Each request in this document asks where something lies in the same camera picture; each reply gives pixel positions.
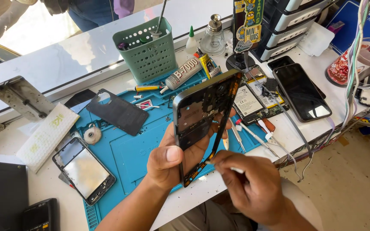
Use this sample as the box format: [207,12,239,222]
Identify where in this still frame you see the green perforated plastic basket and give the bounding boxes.
[112,17,178,85]

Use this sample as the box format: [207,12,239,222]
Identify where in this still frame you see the black round stand base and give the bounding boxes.
[226,53,256,71]

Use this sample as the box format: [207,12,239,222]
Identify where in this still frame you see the small black smartphone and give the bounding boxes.
[267,55,327,99]

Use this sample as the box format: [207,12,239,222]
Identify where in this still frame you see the white tissue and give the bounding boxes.
[297,22,335,57]

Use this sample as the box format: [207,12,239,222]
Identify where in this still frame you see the clear adhesive tube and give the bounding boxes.
[159,52,205,94]

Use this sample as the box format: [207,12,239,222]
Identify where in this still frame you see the yellow glue packet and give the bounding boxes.
[197,51,221,79]

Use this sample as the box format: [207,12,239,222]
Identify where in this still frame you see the black white drawer organiser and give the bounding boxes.
[251,0,337,63]

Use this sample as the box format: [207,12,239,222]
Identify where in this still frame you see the small white swab tool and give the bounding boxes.
[204,160,245,174]

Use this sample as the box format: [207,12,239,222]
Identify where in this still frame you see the bundle of coloured cables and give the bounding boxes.
[339,0,370,130]

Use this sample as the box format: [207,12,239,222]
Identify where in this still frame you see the cartoon print package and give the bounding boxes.
[232,0,265,54]

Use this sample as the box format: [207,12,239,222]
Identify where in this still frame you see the large black smartphone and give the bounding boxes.
[272,63,333,123]

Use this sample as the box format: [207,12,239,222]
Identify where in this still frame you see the blue silicone repair mat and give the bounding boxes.
[72,62,269,231]

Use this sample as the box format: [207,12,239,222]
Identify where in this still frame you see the person's grey trousers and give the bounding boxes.
[159,177,324,231]

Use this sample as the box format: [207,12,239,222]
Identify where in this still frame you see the white glue bottle green tip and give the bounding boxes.
[185,26,199,55]

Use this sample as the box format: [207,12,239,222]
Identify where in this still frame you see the white tape roll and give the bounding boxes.
[83,123,103,145]

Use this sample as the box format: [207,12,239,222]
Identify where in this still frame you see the glass alcohol dispenser bottle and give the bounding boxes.
[199,14,227,57]

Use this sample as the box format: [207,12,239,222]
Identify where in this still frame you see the person's right hand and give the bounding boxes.
[209,150,289,226]

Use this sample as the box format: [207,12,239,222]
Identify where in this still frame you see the small yellow tube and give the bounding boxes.
[127,85,166,93]

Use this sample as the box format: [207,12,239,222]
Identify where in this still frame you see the metal rod tool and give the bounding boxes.
[149,0,168,41]

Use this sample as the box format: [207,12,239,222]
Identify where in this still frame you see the orange handled tool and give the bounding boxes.
[257,118,276,139]

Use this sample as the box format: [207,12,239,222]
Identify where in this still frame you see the clear bowl red print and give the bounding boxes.
[325,37,370,89]

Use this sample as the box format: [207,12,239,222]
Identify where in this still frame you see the white bubble foam pad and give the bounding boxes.
[15,102,80,174]

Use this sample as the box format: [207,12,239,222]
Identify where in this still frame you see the opened phone with battery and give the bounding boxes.
[233,65,290,125]

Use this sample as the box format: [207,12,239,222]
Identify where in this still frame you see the disassembled phone display frame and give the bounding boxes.
[52,137,117,206]

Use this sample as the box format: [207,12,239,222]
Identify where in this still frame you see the black multimeter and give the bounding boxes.
[21,198,59,231]

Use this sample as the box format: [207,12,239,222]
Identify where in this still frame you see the metal phone clamp fixture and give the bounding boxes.
[0,75,56,122]

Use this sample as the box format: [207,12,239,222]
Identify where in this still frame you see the red white sticker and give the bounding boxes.
[136,98,160,111]

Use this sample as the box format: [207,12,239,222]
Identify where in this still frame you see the metal tweezers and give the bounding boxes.
[228,117,247,153]

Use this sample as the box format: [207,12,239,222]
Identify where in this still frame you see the screwdriver with red ring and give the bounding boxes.
[235,118,280,158]

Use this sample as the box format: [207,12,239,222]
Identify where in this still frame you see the black phone frame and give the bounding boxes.
[172,69,244,188]

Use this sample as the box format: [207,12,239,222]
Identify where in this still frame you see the black flat case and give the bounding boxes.
[0,160,30,231]

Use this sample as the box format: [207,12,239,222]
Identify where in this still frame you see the grey flat cable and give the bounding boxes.
[244,51,314,160]

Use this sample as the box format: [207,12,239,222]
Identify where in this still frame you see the black phone back cover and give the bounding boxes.
[86,89,149,136]

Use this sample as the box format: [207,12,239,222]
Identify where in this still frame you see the person's left hand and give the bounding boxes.
[146,108,237,194]

